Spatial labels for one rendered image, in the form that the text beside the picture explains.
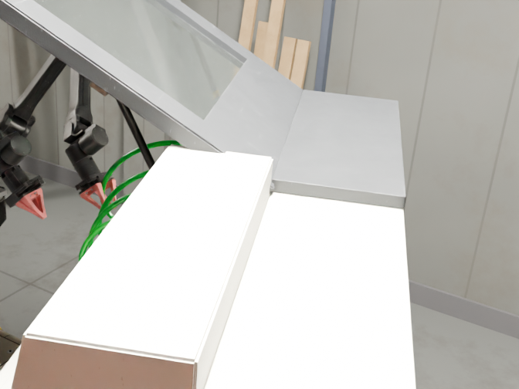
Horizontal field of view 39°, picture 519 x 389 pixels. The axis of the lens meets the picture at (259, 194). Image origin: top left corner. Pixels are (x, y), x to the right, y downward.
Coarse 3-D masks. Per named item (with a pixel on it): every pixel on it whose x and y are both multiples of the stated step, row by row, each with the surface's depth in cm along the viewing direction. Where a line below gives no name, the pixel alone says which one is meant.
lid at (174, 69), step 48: (0, 0) 145; (48, 0) 162; (96, 0) 179; (144, 0) 201; (48, 48) 147; (96, 48) 153; (144, 48) 174; (192, 48) 194; (240, 48) 213; (144, 96) 149; (192, 96) 169; (240, 96) 182; (288, 96) 205; (192, 144) 151; (240, 144) 159
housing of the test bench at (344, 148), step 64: (320, 128) 185; (384, 128) 189; (320, 192) 153; (384, 192) 152; (256, 256) 129; (320, 256) 131; (384, 256) 133; (256, 320) 111; (320, 320) 112; (384, 320) 114; (256, 384) 97; (320, 384) 98; (384, 384) 99
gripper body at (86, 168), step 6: (78, 162) 200; (84, 162) 200; (90, 162) 201; (78, 168) 201; (84, 168) 200; (90, 168) 201; (96, 168) 202; (84, 174) 200; (90, 174) 200; (96, 174) 199; (84, 180) 198; (90, 180) 197; (78, 186) 199
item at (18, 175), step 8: (16, 168) 190; (0, 176) 190; (8, 176) 189; (16, 176) 190; (24, 176) 191; (40, 176) 192; (8, 184) 190; (16, 184) 190; (24, 184) 187; (16, 192) 190; (24, 192) 192
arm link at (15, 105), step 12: (48, 60) 237; (60, 60) 235; (48, 72) 236; (60, 72) 238; (36, 84) 237; (48, 84) 238; (24, 96) 240; (36, 96) 239; (12, 108) 240; (24, 108) 240; (0, 120) 239; (24, 132) 244
